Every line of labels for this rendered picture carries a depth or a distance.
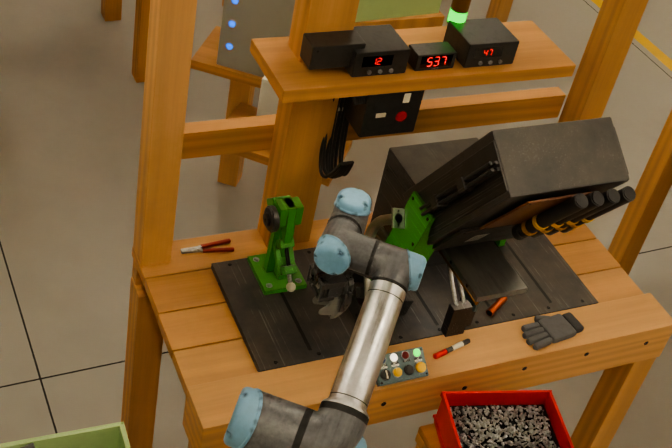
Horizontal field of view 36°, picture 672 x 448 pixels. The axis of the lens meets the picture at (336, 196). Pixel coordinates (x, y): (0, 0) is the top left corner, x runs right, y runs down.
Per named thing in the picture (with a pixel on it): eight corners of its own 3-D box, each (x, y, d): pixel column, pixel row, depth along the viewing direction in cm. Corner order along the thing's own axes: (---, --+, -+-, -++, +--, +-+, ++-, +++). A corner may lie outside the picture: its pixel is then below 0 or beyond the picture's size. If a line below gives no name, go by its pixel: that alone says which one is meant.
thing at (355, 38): (361, 66, 272) (366, 43, 268) (309, 70, 266) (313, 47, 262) (351, 52, 277) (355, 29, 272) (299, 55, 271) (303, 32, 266)
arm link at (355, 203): (330, 202, 212) (342, 179, 219) (321, 242, 219) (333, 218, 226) (367, 214, 211) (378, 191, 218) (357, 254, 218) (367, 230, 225)
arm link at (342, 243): (368, 260, 204) (381, 226, 212) (314, 241, 205) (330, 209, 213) (360, 288, 208) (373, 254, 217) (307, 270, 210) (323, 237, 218)
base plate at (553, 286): (596, 307, 318) (599, 302, 317) (259, 376, 274) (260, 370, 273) (526, 218, 347) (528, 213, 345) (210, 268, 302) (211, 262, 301)
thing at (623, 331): (660, 357, 325) (678, 324, 316) (197, 466, 264) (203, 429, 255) (633, 325, 334) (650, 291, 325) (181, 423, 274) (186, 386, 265)
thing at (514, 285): (524, 295, 283) (527, 287, 281) (474, 305, 277) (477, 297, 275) (458, 204, 310) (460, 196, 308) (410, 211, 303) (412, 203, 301)
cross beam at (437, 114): (558, 117, 341) (566, 94, 335) (172, 160, 288) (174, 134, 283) (550, 108, 344) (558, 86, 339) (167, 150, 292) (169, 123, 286)
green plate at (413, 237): (421, 277, 289) (456, 220, 279) (397, 276, 285) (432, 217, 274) (404, 250, 297) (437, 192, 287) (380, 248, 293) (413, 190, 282)
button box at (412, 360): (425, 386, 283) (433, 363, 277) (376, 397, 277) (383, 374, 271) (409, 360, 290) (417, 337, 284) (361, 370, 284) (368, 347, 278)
